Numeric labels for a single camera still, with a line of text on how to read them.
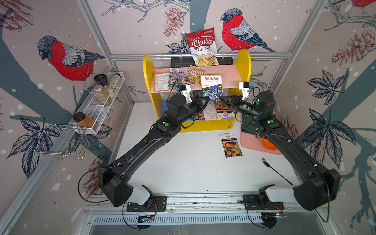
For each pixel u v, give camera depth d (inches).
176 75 30.6
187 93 24.4
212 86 27.6
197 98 23.0
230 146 37.4
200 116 36.4
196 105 23.3
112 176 15.7
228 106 24.8
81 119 23.3
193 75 30.7
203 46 32.2
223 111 37.2
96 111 29.4
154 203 28.6
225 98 26.4
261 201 26.4
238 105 23.6
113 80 33.6
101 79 29.1
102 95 28.1
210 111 37.6
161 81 29.7
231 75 30.8
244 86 25.3
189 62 36.1
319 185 15.1
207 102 25.5
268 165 34.0
